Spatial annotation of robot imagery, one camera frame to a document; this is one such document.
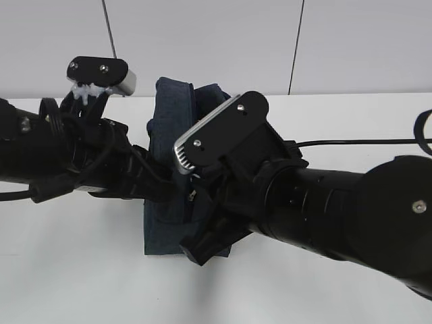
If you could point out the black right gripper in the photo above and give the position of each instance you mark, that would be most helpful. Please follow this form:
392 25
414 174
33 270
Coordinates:
231 194

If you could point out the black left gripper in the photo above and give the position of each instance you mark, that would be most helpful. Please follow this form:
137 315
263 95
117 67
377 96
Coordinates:
109 166

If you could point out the dark blue lunch bag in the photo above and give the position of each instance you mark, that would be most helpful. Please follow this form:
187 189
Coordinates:
178 106

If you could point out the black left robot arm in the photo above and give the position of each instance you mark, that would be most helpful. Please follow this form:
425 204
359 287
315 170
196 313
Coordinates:
70 146

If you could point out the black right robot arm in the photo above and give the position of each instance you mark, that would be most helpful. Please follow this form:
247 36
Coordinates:
380 219

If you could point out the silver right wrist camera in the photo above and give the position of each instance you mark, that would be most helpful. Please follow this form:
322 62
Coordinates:
220 131

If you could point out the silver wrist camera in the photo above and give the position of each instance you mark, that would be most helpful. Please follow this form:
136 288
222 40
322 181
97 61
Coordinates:
104 72
220 131

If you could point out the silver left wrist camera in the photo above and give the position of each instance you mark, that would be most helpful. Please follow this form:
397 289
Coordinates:
104 72

